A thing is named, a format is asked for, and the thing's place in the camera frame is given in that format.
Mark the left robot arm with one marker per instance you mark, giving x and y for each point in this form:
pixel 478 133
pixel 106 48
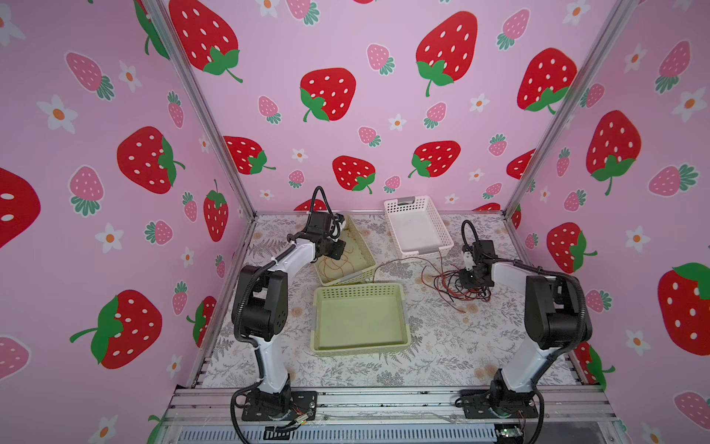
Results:
pixel 260 308

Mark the large green basket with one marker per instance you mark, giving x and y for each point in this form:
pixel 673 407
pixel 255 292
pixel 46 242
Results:
pixel 360 319

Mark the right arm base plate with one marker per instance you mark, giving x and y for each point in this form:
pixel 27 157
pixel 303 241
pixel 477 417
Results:
pixel 483 404

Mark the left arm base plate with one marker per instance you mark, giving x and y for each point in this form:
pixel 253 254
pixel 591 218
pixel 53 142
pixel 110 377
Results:
pixel 267 407

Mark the small green basket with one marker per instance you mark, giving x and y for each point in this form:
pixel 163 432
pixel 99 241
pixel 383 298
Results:
pixel 357 264

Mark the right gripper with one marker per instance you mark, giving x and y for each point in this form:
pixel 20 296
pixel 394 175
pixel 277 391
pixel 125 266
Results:
pixel 464 280

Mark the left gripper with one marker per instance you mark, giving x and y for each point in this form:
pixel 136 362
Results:
pixel 338 244

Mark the white plastic basket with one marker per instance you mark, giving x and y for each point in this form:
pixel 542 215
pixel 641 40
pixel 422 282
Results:
pixel 417 228

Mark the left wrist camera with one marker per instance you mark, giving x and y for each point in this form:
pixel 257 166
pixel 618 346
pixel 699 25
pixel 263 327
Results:
pixel 325 225

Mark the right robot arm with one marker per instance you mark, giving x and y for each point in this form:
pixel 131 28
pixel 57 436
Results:
pixel 555 318

